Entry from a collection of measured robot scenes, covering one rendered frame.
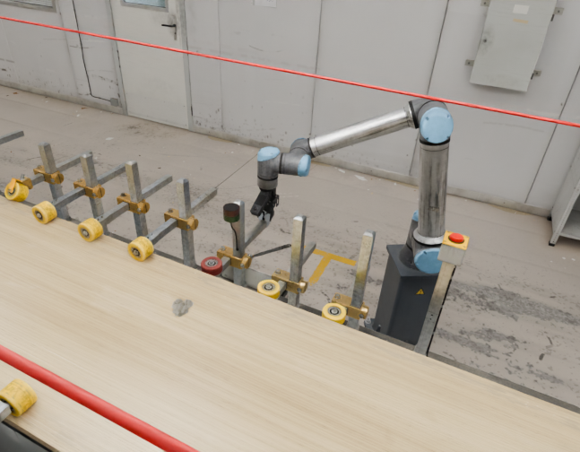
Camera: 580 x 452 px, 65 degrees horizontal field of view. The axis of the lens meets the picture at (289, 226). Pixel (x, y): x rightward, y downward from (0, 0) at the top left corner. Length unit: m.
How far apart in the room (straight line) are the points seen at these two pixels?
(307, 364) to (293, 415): 0.17
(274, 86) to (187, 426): 3.64
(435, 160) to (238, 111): 3.20
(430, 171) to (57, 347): 1.43
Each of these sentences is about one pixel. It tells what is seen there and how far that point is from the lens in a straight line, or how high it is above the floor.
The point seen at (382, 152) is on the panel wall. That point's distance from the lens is 4.32.
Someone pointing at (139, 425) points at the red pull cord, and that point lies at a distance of 0.29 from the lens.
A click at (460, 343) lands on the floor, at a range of 2.89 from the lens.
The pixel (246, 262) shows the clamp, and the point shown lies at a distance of 1.80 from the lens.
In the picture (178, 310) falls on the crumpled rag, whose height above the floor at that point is 0.91.
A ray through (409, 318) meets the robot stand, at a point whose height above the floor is 0.29.
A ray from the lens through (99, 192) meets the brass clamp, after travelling 2.16.
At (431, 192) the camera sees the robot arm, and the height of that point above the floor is 1.11.
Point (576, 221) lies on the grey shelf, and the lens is 4.23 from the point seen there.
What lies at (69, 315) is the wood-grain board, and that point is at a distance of 1.64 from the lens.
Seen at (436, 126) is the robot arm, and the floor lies 1.39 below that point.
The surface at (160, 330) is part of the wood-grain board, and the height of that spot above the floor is 0.90.
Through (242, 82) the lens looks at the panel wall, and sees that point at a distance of 4.66.
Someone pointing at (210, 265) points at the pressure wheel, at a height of 0.90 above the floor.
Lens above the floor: 1.99
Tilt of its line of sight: 34 degrees down
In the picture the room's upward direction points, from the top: 4 degrees clockwise
